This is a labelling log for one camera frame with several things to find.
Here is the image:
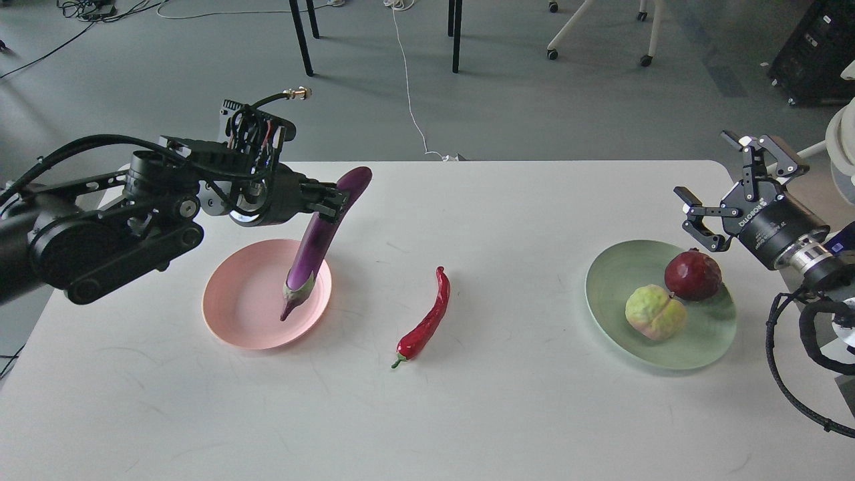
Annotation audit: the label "pink plate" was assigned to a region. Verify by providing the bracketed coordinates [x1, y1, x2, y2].
[202, 238, 333, 350]

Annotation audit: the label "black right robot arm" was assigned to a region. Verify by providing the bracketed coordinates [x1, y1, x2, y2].
[674, 130, 854, 438]

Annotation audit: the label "red chili pepper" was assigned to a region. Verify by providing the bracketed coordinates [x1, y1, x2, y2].
[390, 266, 452, 369]

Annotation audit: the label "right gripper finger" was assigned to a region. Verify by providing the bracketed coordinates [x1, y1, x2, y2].
[673, 186, 741, 252]
[720, 131, 810, 201]

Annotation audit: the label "black floor cables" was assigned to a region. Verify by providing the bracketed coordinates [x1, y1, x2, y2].
[0, 0, 171, 79]

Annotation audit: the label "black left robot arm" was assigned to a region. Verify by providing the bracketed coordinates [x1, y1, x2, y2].
[1, 86, 360, 305]

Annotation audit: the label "black equipment case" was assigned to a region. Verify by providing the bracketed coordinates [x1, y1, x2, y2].
[767, 1, 854, 107]

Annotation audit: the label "black table legs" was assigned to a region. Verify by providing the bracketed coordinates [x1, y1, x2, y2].
[289, 0, 464, 77]

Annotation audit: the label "yellow-green custard apple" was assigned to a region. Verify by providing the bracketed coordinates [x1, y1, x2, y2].
[624, 285, 688, 341]

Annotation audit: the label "green plate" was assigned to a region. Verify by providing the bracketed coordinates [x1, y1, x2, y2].
[585, 240, 737, 369]

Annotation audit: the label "purple eggplant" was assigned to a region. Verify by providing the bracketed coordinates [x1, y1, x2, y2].
[280, 166, 373, 322]

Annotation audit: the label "dark red pomegranate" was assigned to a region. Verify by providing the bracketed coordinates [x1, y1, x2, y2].
[665, 249, 723, 301]

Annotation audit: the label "white chair at right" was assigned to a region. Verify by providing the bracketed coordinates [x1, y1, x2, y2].
[799, 98, 854, 186]

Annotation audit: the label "white floor cable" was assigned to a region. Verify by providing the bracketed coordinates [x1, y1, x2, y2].
[383, 0, 458, 162]

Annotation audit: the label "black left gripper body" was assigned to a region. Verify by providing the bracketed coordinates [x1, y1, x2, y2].
[250, 164, 313, 227]

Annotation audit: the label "white office chair base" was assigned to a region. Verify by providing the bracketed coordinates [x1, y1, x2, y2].
[544, 1, 667, 68]

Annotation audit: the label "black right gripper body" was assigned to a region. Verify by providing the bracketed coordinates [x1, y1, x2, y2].
[735, 192, 830, 271]

